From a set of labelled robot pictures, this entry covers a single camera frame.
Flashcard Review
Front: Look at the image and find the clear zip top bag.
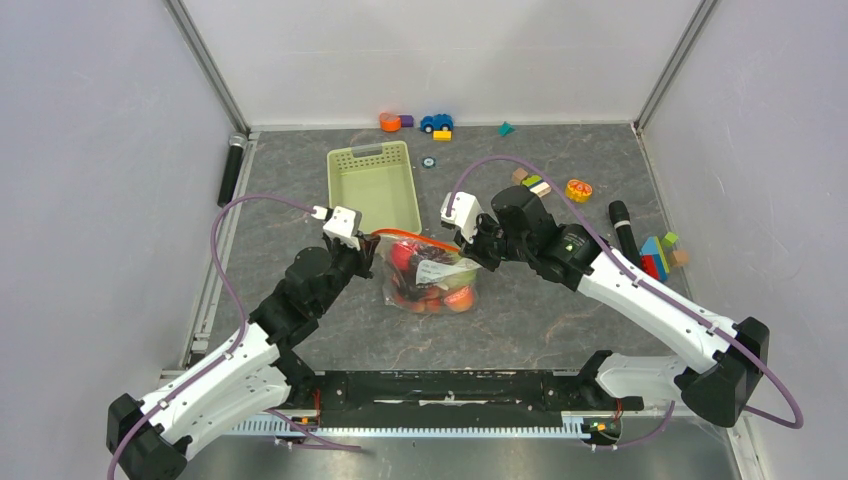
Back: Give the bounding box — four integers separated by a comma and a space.
374, 229, 480, 314

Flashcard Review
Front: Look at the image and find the teal block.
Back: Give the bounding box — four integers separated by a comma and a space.
498, 122, 515, 137

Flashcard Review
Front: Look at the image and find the black microphone right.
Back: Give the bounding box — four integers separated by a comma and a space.
608, 200, 642, 267

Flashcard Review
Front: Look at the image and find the black microphone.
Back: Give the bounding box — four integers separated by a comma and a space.
216, 133, 248, 207
608, 200, 642, 267

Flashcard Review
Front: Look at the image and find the green cabbage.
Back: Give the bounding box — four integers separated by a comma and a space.
439, 270, 476, 290

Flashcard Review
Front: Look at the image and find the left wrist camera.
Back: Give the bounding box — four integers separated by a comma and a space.
311, 206, 362, 252

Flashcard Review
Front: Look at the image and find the blue toy car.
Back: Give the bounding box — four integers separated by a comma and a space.
419, 113, 454, 134

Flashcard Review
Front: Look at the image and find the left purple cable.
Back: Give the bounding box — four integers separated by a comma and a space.
105, 193, 362, 480

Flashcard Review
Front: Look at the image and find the green plastic basket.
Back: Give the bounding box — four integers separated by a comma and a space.
326, 141, 423, 234

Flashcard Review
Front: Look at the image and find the wooden cube near bag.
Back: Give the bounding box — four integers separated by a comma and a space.
511, 168, 529, 185

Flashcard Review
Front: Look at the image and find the yellow orange butterfly toy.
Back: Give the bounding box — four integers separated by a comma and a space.
564, 179, 593, 204

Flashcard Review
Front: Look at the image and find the green blue white brick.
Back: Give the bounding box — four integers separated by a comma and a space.
520, 175, 551, 198

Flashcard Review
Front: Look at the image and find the wooden cube right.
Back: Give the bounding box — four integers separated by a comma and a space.
669, 250, 690, 268

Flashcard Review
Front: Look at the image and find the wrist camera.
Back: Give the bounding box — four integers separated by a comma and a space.
311, 206, 362, 252
440, 192, 483, 247

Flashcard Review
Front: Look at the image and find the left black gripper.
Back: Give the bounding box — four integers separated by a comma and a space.
313, 229, 379, 314

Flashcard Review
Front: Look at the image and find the yellow block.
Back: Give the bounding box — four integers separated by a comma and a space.
432, 130, 453, 142

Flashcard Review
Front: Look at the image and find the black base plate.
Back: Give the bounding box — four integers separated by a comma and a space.
277, 370, 645, 428

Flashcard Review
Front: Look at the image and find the small green cube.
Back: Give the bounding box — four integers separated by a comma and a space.
660, 231, 679, 250

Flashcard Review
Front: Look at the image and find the orange ring toy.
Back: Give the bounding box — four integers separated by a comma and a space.
378, 112, 403, 133

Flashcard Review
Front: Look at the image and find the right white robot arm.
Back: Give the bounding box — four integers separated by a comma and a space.
440, 185, 770, 428

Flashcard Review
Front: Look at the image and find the multicolour block stack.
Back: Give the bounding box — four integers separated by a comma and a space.
640, 236, 670, 283

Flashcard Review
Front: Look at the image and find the black microphone left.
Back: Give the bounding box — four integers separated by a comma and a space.
216, 133, 248, 207

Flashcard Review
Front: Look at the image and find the orange peach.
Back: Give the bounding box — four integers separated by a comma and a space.
442, 286, 475, 313

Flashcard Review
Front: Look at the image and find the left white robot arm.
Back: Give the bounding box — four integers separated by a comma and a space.
106, 234, 380, 479

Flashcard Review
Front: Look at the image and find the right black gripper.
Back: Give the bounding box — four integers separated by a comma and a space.
454, 209, 533, 272

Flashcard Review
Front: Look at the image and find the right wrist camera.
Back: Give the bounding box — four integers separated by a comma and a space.
440, 192, 483, 247

